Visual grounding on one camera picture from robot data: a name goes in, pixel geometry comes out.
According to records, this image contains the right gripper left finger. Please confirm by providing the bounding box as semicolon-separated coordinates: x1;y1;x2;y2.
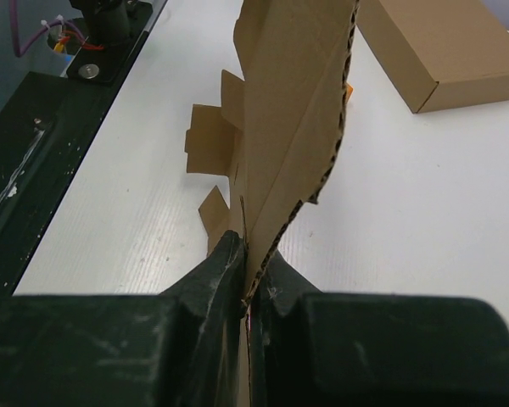
0;231;245;406

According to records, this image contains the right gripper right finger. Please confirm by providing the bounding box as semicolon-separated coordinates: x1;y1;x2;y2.
250;254;509;406

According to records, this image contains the closed brown cardboard box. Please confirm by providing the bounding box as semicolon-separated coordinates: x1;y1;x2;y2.
356;0;509;114

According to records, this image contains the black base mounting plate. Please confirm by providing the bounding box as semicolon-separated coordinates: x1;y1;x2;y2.
0;1;165;296

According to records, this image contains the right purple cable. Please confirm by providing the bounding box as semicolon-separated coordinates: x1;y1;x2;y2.
8;0;52;57

